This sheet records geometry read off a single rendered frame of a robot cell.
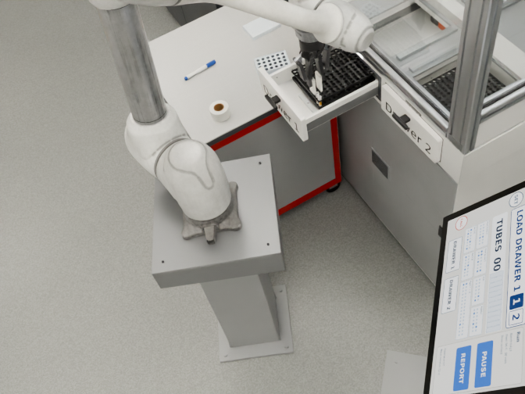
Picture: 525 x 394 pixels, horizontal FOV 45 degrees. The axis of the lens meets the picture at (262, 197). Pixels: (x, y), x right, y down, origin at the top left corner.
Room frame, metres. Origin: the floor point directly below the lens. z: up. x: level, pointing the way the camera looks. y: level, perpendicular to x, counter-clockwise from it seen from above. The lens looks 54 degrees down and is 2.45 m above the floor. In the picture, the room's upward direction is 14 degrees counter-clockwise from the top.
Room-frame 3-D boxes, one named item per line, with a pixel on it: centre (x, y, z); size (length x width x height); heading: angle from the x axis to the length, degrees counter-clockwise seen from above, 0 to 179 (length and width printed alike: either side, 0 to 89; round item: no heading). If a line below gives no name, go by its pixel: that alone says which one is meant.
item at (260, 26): (2.01, -0.17, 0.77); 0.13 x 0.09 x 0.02; 108
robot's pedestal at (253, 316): (1.14, 0.16, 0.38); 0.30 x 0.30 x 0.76; 83
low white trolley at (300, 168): (1.87, -0.01, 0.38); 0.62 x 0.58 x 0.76; 17
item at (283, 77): (1.54, -0.34, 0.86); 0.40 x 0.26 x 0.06; 107
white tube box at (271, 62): (1.77, -0.16, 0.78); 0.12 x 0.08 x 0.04; 92
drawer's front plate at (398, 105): (1.26, -0.51, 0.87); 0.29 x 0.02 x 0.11; 17
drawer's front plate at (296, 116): (1.48, -0.14, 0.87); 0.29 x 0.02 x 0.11; 17
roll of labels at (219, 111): (1.61, 0.07, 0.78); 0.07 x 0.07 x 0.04
